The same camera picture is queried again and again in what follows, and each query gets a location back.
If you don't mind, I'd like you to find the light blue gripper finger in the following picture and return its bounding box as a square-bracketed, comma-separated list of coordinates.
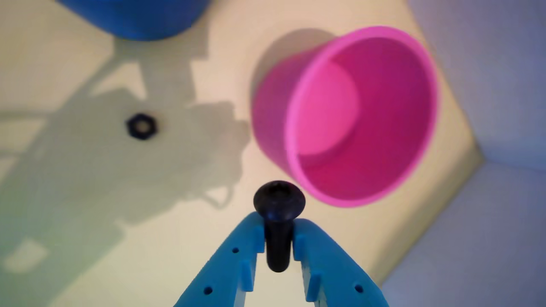
[173, 211, 266, 307]
[293, 218, 390, 307]

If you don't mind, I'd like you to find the black bolt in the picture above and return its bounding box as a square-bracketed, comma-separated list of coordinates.
[253, 180, 306, 273]

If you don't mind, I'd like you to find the white corrugated board panel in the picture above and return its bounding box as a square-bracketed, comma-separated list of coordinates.
[379, 160, 546, 307]

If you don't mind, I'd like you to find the pink round cup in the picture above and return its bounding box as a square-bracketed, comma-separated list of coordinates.
[250, 26, 440, 209]

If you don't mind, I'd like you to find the black hex nut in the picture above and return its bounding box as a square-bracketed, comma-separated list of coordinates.
[125, 113, 159, 141]

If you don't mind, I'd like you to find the blue round cup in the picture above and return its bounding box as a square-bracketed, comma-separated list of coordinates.
[55, 0, 212, 42]

